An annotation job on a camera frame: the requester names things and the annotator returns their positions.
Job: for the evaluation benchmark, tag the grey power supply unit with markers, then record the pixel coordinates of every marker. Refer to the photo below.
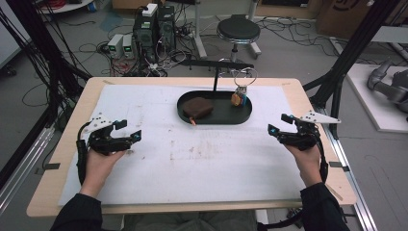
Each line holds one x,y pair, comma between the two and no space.
114,45
127,46

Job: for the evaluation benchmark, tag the white round platform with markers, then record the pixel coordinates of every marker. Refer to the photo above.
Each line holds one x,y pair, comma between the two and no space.
64,6

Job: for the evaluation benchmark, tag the white floor board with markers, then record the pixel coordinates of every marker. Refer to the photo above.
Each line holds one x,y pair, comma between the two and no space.
375,115

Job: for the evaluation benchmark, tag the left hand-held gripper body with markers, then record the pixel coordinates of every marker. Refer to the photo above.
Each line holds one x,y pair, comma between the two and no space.
106,142

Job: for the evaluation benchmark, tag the black round stool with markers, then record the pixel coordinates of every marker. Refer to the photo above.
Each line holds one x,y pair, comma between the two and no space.
239,29

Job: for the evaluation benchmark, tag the black computer tower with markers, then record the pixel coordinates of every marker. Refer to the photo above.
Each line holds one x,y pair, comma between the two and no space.
166,25
145,35

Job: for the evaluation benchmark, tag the aluminium rail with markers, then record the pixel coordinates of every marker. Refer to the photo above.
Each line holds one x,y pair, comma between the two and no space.
25,160
359,192

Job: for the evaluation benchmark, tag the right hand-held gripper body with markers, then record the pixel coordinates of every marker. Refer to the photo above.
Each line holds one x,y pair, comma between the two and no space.
303,138

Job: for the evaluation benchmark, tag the person's left hand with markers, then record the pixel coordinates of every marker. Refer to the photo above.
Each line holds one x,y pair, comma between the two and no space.
96,170

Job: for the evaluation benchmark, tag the cardboard box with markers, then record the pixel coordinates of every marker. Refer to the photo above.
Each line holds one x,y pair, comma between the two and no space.
340,16

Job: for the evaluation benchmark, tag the black frame post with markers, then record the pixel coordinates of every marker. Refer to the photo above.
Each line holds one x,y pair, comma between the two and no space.
349,54

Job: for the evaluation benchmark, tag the white foam mat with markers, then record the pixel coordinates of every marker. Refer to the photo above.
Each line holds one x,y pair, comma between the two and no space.
176,166

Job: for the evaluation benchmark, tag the black oval tray key stand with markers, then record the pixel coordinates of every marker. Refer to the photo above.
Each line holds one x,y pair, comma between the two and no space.
221,112

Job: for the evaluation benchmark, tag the person's right hand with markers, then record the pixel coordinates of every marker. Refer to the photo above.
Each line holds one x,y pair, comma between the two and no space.
308,163

